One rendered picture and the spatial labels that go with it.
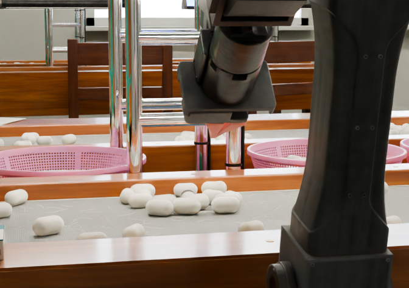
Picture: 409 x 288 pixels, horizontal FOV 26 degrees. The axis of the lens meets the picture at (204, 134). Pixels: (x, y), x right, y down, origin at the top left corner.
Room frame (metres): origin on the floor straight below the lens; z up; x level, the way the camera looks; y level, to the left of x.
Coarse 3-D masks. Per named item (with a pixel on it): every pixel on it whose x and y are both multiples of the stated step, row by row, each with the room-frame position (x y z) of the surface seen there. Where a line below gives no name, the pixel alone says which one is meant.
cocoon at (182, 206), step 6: (180, 198) 1.11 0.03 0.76; (186, 198) 1.11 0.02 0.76; (192, 198) 1.11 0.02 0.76; (174, 204) 1.10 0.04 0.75; (180, 204) 1.10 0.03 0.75; (186, 204) 1.10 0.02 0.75; (192, 204) 1.10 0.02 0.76; (198, 204) 1.10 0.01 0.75; (174, 210) 1.11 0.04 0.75; (180, 210) 1.10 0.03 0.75; (186, 210) 1.10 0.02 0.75; (192, 210) 1.10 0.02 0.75; (198, 210) 1.10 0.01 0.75
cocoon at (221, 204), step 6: (216, 198) 1.11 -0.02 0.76; (222, 198) 1.11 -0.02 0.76; (228, 198) 1.11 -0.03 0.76; (234, 198) 1.11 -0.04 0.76; (216, 204) 1.11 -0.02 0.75; (222, 204) 1.11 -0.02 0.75; (228, 204) 1.11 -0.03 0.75; (234, 204) 1.11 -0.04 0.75; (216, 210) 1.11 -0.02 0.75; (222, 210) 1.11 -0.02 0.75; (228, 210) 1.11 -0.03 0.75; (234, 210) 1.11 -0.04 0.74
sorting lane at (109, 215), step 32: (256, 192) 1.25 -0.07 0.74; (288, 192) 1.25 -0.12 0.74; (0, 224) 1.05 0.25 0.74; (32, 224) 1.05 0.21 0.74; (64, 224) 1.05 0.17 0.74; (96, 224) 1.05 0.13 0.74; (128, 224) 1.05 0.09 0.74; (160, 224) 1.05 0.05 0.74; (192, 224) 1.05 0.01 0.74; (224, 224) 1.05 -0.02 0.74; (288, 224) 1.05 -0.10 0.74
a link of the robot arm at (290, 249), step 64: (320, 0) 0.60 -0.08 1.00; (384, 0) 0.59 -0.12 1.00; (320, 64) 0.62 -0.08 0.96; (384, 64) 0.60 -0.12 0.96; (320, 128) 0.62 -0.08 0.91; (384, 128) 0.61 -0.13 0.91; (320, 192) 0.62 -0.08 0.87; (384, 192) 0.63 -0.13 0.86; (320, 256) 0.62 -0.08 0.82; (384, 256) 0.63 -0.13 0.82
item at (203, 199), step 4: (188, 196) 1.13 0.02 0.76; (192, 196) 1.13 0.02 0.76; (196, 196) 1.13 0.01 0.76; (200, 196) 1.13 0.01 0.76; (204, 196) 1.14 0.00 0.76; (200, 200) 1.13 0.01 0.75; (204, 200) 1.13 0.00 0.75; (208, 200) 1.14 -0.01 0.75; (200, 204) 1.13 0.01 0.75; (204, 204) 1.13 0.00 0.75; (208, 204) 1.14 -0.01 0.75; (200, 208) 1.13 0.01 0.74; (204, 208) 1.14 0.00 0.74
